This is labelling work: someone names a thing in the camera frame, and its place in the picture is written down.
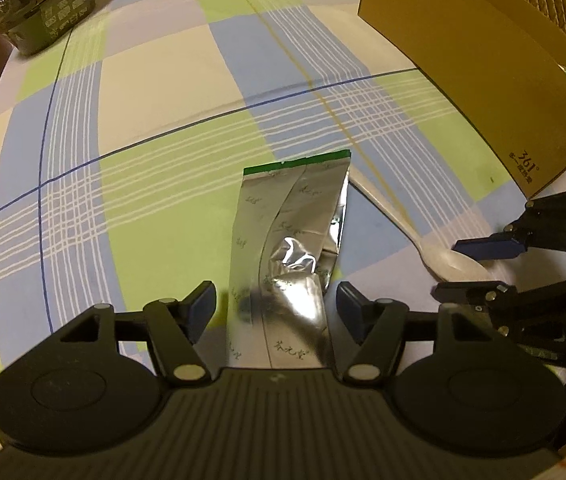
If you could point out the checkered tablecloth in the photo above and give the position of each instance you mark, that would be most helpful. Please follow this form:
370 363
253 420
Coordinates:
122 147

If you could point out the open cardboard box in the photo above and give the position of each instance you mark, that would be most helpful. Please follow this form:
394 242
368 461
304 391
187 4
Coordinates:
499 62

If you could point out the white plastic spoon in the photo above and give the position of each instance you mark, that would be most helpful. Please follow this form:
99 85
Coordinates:
444 263

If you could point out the silver foil tea pouch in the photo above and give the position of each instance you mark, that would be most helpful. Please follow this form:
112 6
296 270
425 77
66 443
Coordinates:
286 239

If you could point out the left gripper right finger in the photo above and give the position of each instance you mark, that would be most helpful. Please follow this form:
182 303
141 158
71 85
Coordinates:
376 327

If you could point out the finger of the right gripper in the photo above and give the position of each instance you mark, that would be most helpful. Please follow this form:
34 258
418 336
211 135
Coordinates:
542 225
505 301

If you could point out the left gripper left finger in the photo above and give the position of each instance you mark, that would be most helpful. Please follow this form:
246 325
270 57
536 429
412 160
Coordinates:
174 327

